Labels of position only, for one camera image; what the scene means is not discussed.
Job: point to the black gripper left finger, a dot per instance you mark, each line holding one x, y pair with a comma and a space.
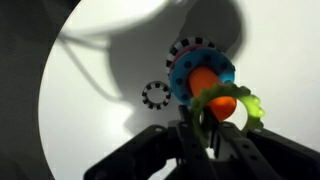
147, 152

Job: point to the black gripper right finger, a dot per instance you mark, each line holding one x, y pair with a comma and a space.
262, 155

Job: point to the orange stacking pole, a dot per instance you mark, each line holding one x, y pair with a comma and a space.
206, 86

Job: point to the round white pedestal table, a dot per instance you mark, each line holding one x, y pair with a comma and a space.
108, 52

